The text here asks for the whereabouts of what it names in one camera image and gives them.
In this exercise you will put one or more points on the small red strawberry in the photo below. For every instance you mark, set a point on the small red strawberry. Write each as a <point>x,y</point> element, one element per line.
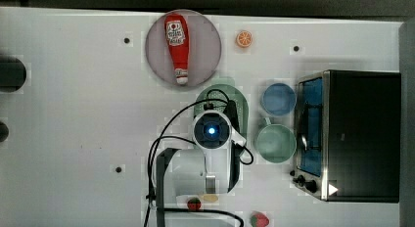
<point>194,204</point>

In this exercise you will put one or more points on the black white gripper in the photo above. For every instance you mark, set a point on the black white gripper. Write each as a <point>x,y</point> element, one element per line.
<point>231,112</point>

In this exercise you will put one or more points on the black toaster oven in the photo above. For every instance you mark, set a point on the black toaster oven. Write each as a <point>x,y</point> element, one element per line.
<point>347,125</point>

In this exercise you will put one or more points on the large red strawberry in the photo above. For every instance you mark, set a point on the large red strawberry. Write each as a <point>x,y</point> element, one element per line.
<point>258,219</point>

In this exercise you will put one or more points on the blue cup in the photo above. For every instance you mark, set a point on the blue cup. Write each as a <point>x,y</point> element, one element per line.
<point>278,99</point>

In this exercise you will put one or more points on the green cup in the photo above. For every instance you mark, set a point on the green cup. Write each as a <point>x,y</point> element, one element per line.
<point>275,142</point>

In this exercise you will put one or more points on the yellow banana bunch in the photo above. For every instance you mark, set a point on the yellow banana bunch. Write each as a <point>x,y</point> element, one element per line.
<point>211,198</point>

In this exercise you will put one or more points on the grey round plate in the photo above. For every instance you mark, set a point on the grey round plate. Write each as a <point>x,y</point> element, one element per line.
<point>204,51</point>

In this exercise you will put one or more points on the orange slice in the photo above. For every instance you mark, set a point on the orange slice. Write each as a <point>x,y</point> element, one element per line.
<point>244,39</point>

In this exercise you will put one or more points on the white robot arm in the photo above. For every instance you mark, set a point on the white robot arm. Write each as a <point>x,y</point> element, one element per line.
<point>212,166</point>

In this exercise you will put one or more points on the red ketchup bottle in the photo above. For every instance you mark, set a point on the red ketchup bottle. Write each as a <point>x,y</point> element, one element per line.
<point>178,43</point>

